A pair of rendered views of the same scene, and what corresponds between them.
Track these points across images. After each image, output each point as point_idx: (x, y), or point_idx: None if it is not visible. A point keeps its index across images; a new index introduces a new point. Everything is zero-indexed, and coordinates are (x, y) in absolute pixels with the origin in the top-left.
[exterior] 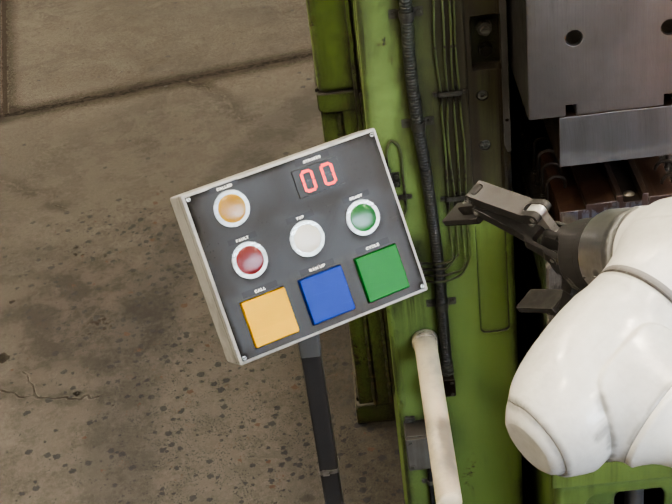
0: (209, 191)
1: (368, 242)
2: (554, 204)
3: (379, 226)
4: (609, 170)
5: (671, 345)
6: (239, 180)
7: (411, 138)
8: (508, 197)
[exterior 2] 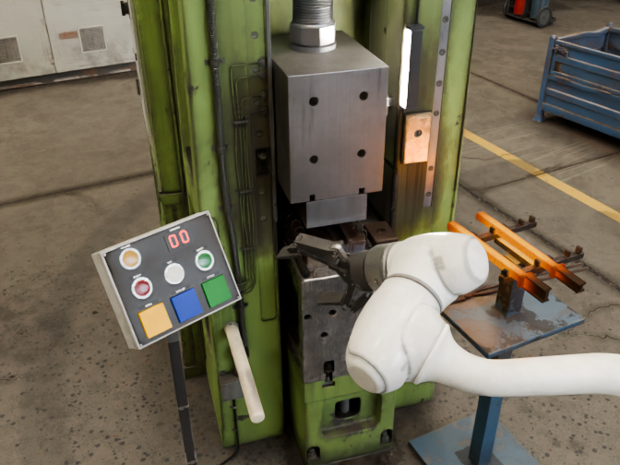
0: (116, 249)
1: (208, 274)
2: None
3: (213, 265)
4: (329, 229)
5: (434, 315)
6: (134, 242)
7: (223, 216)
8: (318, 241)
